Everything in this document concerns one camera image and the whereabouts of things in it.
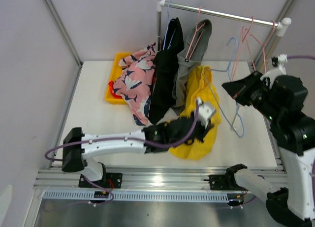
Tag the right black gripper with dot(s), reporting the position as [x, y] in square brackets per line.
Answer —
[237, 89]

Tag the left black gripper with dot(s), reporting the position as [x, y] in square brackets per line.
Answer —
[204, 130]

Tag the black shorts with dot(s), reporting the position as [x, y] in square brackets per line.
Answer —
[166, 63]

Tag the pink hanger of patterned shorts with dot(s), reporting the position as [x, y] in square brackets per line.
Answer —
[244, 36]

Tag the grey shorts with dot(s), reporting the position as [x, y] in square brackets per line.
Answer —
[185, 68]

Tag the pink hanger of grey shorts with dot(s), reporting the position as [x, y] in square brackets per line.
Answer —
[199, 29]

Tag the pink patterned shorts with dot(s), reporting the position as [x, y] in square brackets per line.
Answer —
[135, 83]

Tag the orange shorts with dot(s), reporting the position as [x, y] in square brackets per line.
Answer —
[113, 89]

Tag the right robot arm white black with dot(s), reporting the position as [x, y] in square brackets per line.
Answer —
[280, 100]

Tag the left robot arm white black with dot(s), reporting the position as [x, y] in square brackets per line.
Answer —
[80, 149]

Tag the metal clothes rack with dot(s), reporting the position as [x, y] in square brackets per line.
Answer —
[270, 43]

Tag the yellow plastic tray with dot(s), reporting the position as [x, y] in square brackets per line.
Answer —
[115, 73]

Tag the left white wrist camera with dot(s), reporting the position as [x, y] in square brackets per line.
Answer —
[205, 112]

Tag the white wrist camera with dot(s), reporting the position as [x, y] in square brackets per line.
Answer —
[205, 112]
[277, 68]

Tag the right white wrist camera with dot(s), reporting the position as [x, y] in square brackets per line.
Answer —
[277, 68]

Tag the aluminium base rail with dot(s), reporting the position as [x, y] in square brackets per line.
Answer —
[140, 184]

